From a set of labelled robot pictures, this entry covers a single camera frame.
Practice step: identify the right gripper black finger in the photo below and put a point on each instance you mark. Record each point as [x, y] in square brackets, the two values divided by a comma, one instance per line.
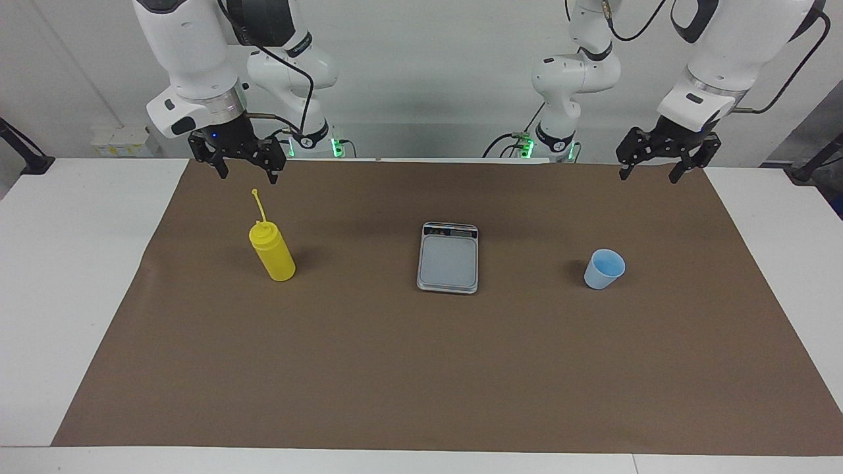
[274, 171]
[222, 167]

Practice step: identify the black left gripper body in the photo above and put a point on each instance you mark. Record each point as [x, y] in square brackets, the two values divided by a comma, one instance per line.
[678, 137]

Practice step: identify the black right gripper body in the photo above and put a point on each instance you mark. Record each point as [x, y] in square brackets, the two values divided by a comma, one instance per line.
[230, 138]

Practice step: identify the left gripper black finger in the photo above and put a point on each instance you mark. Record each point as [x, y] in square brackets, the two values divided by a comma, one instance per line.
[625, 170]
[680, 171]

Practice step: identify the yellow squeeze bottle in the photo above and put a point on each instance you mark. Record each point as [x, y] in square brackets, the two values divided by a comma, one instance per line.
[273, 257]

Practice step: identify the light blue plastic cup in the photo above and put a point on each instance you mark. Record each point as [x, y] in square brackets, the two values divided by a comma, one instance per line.
[602, 271]

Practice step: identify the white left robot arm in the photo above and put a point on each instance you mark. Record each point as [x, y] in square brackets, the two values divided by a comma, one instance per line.
[737, 46]

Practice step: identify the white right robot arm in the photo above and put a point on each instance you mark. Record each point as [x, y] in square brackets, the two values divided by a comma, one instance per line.
[191, 52]

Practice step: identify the silver digital kitchen scale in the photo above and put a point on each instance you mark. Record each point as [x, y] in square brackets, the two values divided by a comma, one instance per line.
[448, 263]

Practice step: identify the green lit base connector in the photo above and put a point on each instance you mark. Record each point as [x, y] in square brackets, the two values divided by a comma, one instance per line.
[338, 146]
[525, 143]

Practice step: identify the black clamp stand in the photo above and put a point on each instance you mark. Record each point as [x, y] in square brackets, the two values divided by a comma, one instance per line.
[813, 168]
[29, 158]

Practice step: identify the brown table mat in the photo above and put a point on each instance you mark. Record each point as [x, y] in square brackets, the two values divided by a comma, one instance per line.
[421, 368]

